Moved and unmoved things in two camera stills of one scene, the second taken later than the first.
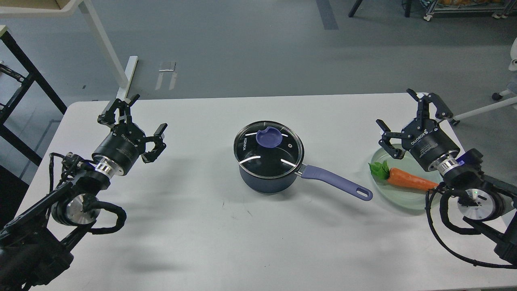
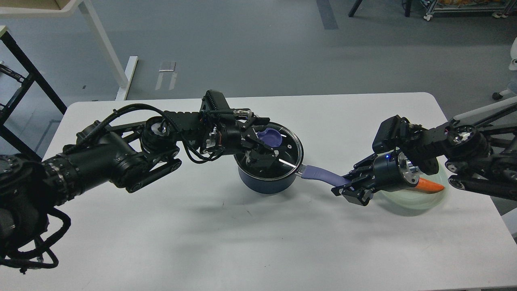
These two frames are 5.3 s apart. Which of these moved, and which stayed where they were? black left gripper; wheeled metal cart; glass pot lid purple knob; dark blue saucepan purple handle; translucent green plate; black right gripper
Moved: black right gripper; black left gripper
Stayed: dark blue saucepan purple handle; wheeled metal cart; glass pot lid purple knob; translucent green plate
